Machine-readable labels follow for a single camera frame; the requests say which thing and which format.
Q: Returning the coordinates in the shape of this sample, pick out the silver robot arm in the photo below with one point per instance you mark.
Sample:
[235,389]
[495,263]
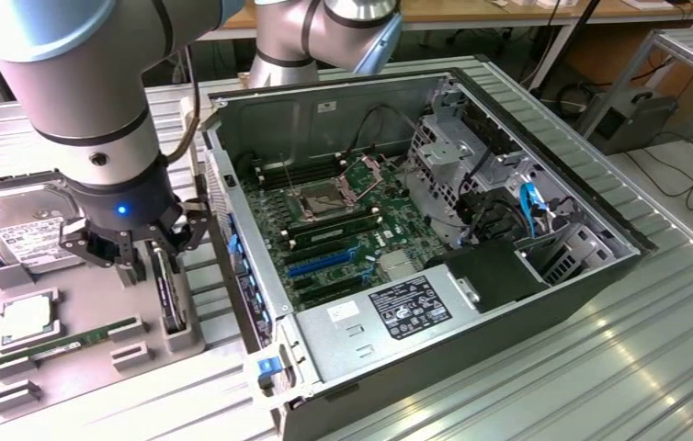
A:
[76,92]

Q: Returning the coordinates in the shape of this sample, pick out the metal disk bay cage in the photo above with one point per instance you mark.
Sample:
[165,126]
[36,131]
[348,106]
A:
[443,151]

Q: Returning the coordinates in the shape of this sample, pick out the silver chipset heatsink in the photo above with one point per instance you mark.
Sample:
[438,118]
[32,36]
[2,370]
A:
[400,266]

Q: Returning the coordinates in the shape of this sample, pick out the metal socket cover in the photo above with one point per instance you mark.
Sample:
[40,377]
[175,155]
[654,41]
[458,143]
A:
[364,177]

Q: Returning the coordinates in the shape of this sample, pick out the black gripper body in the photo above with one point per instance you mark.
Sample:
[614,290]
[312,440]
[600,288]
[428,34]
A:
[124,197]

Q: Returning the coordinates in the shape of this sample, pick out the wooden desk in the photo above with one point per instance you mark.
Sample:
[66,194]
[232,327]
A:
[474,11]

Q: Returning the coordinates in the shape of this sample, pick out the blue case latch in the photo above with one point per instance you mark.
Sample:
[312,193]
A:
[267,366]

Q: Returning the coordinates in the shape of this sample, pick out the CPU socket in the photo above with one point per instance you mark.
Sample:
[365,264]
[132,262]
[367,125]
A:
[319,202]

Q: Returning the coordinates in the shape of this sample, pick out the black open PC case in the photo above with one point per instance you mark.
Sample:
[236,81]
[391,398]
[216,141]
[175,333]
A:
[504,331]

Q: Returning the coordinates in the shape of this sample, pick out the black graphics card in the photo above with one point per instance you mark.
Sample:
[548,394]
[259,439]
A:
[169,294]

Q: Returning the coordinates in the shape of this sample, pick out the grey power supply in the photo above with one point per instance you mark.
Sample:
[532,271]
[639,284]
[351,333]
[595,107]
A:
[345,342]

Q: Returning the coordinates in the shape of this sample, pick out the green motherboard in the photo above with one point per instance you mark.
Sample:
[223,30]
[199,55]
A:
[397,222]

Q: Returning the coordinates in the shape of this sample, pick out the silver CPU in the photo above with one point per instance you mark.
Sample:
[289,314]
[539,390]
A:
[28,319]

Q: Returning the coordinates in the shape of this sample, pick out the black plastic shroud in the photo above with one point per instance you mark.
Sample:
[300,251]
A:
[492,275]

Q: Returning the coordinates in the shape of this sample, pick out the grey parts rack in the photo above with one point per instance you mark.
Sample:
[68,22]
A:
[106,303]

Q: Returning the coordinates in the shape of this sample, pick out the silver hard disk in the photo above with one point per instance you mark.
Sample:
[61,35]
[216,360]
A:
[14,225]

